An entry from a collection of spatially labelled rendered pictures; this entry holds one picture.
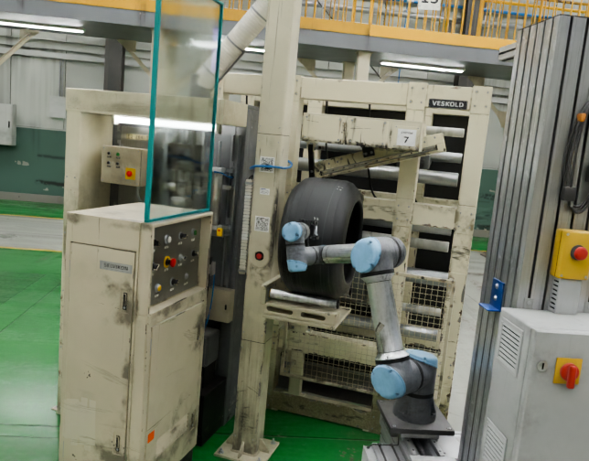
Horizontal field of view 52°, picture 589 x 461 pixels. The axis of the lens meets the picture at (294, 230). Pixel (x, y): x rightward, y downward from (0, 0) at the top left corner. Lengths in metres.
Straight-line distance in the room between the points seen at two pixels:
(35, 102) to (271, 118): 9.99
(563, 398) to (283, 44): 1.96
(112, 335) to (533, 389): 1.63
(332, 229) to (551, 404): 1.29
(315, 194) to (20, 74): 10.43
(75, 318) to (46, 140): 9.98
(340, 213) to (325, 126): 0.59
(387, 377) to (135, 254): 1.09
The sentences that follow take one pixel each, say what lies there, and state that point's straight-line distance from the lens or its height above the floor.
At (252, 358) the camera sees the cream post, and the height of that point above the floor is 0.53.
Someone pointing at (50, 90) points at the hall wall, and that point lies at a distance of 12.57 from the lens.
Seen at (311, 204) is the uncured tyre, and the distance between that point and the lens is 2.69.
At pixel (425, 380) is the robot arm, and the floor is 0.88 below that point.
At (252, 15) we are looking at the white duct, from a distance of 3.30.
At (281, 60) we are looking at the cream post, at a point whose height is 2.00.
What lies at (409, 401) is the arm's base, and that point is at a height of 0.79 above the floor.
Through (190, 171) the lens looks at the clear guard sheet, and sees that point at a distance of 2.67.
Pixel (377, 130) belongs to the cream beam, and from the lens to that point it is 3.03.
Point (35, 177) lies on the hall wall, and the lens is 12.61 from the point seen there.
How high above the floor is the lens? 1.64
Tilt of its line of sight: 9 degrees down
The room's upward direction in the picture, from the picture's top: 5 degrees clockwise
